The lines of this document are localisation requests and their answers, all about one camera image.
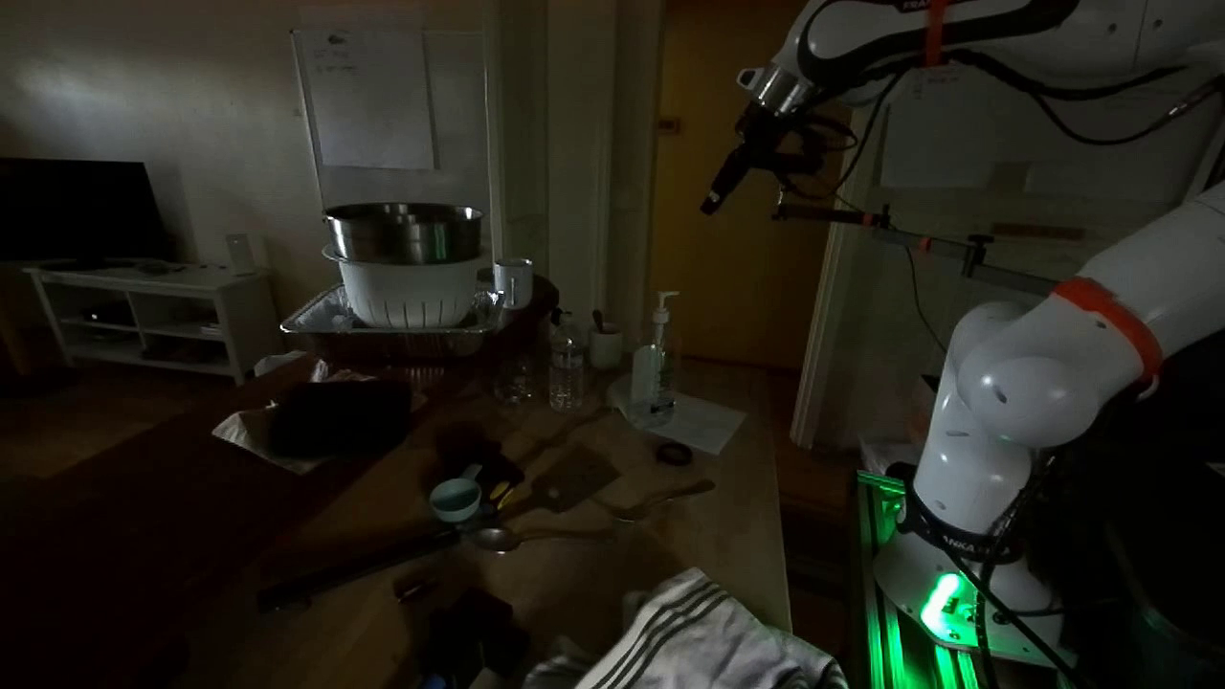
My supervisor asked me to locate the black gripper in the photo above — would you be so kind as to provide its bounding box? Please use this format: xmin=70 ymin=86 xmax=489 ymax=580
xmin=695 ymin=102 xmax=803 ymax=220

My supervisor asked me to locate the clear pump bottle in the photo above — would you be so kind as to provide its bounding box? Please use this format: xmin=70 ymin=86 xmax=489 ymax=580
xmin=627 ymin=289 xmax=686 ymax=425

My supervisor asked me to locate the wooden door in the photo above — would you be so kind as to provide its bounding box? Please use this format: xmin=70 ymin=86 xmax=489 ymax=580
xmin=644 ymin=0 xmax=833 ymax=376

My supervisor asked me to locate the small white mug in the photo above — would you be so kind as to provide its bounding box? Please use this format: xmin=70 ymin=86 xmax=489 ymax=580
xmin=584 ymin=309 xmax=631 ymax=376

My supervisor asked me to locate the white paper towel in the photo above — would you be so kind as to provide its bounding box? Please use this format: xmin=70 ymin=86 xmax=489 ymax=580
xmin=603 ymin=378 xmax=748 ymax=461

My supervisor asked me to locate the clear glass jar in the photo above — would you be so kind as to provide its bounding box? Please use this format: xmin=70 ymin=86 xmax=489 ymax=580
xmin=547 ymin=318 xmax=594 ymax=416

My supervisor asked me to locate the clear drinking glass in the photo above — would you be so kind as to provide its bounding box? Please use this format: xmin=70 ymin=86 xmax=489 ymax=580
xmin=489 ymin=358 xmax=539 ymax=414

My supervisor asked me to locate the stainless steel bowl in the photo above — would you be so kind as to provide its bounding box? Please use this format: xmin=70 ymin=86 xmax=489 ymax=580
xmin=322 ymin=201 xmax=489 ymax=267

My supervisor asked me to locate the black measuring cup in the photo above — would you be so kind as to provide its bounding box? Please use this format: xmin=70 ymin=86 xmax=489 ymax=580
xmin=433 ymin=425 xmax=511 ymax=490

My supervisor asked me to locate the metal spoon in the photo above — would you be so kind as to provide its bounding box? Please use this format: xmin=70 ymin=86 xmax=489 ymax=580
xmin=470 ymin=516 xmax=526 ymax=557

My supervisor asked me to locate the metal tray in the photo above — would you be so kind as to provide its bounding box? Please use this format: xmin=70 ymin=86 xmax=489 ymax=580
xmin=276 ymin=285 xmax=516 ymax=346

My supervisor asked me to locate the black pan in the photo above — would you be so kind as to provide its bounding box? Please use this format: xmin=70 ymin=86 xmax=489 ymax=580
xmin=260 ymin=376 xmax=417 ymax=465

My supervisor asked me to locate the white striped towel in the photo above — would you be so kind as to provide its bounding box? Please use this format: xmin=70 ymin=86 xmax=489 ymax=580
xmin=571 ymin=567 xmax=854 ymax=689

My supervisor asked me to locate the green lit robot stand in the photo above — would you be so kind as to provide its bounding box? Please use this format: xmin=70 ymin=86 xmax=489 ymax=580
xmin=854 ymin=467 xmax=1024 ymax=689

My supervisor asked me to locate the white paper sheet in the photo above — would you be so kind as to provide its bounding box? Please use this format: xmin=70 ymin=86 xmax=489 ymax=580
xmin=207 ymin=401 xmax=336 ymax=478

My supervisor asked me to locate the white TV stand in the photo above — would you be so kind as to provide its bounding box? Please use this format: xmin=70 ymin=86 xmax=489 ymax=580
xmin=22 ymin=262 xmax=278 ymax=388

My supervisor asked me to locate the black television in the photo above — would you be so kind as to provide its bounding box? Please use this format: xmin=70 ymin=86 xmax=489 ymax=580
xmin=0 ymin=154 xmax=176 ymax=267

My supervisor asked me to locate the metal camera mount rod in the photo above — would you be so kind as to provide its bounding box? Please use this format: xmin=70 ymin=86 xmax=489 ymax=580
xmin=770 ymin=188 xmax=1089 ymax=293

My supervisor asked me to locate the white wall paper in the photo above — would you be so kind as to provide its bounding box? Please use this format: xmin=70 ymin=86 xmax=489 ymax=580
xmin=292 ymin=27 xmax=496 ymax=208

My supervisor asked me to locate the long black handle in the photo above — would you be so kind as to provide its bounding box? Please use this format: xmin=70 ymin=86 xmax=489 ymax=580
xmin=251 ymin=529 xmax=464 ymax=612

